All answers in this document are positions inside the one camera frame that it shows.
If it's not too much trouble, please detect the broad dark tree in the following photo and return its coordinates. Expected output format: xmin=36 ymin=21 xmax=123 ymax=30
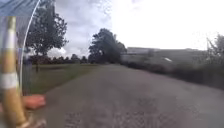
xmin=87 ymin=28 xmax=128 ymax=65

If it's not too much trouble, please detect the grey asphalt road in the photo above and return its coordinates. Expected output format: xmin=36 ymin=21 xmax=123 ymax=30
xmin=33 ymin=63 xmax=224 ymax=128

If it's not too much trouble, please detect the long low building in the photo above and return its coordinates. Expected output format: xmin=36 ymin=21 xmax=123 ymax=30
xmin=120 ymin=46 xmax=209 ymax=66

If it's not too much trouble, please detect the distant row of trees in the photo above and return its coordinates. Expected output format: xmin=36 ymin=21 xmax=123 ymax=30
xmin=28 ymin=53 xmax=89 ymax=65

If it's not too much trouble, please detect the green grass field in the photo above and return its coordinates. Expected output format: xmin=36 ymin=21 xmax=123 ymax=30
xmin=22 ymin=63 xmax=101 ymax=96

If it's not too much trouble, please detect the large dark leafy tree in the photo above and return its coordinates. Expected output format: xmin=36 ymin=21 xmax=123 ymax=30
xmin=24 ymin=0 xmax=70 ymax=73

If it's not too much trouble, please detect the dark hedge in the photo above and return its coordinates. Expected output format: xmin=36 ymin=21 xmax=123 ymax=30
xmin=121 ymin=59 xmax=224 ymax=90

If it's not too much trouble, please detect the orange base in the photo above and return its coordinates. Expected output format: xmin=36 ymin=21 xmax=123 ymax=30
xmin=21 ymin=94 xmax=47 ymax=111

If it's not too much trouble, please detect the thin tree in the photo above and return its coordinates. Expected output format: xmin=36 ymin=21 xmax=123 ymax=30
xmin=204 ymin=33 xmax=224 ymax=64

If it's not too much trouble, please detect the yellow white striped pole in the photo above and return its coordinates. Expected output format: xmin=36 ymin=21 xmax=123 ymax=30
xmin=0 ymin=16 xmax=30 ymax=128

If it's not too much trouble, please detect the blue translucent canopy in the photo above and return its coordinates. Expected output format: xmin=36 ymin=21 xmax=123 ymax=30
xmin=0 ymin=0 xmax=41 ymax=91

